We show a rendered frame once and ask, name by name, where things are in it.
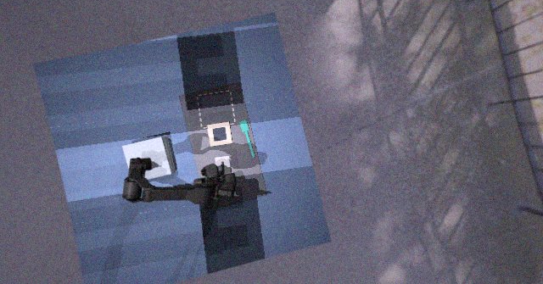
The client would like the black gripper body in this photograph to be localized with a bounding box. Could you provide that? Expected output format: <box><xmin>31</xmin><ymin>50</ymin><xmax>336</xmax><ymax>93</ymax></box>
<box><xmin>193</xmin><ymin>173</ymin><xmax>237</xmax><ymax>186</ymax></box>

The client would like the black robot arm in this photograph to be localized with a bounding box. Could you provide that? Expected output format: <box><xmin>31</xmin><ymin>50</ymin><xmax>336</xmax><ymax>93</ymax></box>
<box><xmin>122</xmin><ymin>157</ymin><xmax>235</xmax><ymax>205</ymax></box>

